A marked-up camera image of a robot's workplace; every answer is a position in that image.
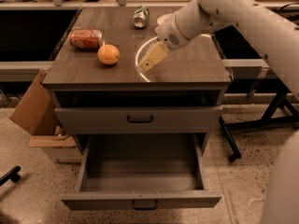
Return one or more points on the orange fruit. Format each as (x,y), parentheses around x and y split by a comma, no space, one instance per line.
(108,54)

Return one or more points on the grey upper drawer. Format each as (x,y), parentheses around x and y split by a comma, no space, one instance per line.
(117,120)

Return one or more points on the green soda can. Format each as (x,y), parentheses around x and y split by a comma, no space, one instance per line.
(140,17)

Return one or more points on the open grey bottom drawer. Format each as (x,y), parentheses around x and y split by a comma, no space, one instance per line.
(141,172)

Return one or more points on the red soda can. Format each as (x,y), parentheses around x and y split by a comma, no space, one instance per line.
(86,39)

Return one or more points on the black chair caster leg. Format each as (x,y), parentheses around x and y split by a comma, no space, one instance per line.
(12,175)

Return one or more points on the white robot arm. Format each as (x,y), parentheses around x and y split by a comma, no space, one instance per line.
(276,40)

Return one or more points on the grey drawer cabinet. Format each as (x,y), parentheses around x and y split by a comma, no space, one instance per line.
(181,94)

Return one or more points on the brown cardboard box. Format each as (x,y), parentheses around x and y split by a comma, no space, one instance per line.
(35,114)

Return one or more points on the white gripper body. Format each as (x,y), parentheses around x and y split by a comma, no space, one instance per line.
(167,32)

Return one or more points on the black side table stand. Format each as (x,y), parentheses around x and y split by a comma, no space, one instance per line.
(267,120)

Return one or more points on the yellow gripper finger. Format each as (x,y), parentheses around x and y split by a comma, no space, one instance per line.
(156,52)

